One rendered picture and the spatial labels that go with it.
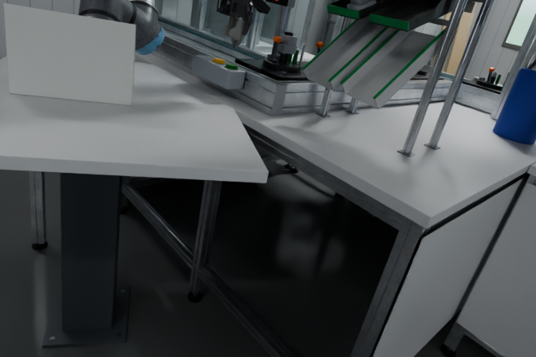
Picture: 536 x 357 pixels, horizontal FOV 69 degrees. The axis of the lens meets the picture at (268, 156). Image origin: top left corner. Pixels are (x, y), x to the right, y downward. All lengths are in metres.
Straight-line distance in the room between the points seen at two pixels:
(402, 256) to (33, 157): 0.77
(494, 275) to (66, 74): 1.53
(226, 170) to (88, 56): 0.48
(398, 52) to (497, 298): 0.98
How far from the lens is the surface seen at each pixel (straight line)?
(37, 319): 1.71
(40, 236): 1.97
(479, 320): 1.79
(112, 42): 1.09
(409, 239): 0.92
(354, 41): 1.29
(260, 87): 1.25
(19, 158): 0.83
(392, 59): 1.19
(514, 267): 1.66
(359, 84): 1.16
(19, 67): 1.14
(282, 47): 1.39
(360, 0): 1.14
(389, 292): 1.00
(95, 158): 0.81
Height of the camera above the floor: 1.21
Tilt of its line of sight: 23 degrees down
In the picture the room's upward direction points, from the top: 12 degrees clockwise
